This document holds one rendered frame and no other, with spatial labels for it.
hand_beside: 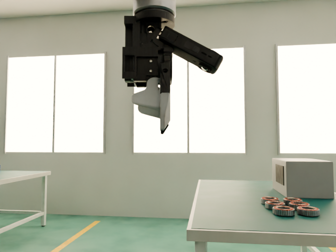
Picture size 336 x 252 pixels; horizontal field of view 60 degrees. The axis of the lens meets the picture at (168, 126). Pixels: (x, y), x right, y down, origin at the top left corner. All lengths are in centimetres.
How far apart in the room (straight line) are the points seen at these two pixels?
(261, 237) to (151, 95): 107
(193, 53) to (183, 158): 404
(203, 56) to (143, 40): 11
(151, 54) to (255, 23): 445
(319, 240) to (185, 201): 328
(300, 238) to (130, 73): 115
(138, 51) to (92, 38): 467
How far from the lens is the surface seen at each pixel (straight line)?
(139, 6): 52
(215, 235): 140
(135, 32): 52
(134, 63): 49
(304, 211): 177
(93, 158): 485
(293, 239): 144
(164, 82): 45
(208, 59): 50
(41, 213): 446
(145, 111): 56
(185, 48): 50
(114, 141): 472
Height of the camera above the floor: 113
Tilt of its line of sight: 3 degrees up
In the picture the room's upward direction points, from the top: straight up
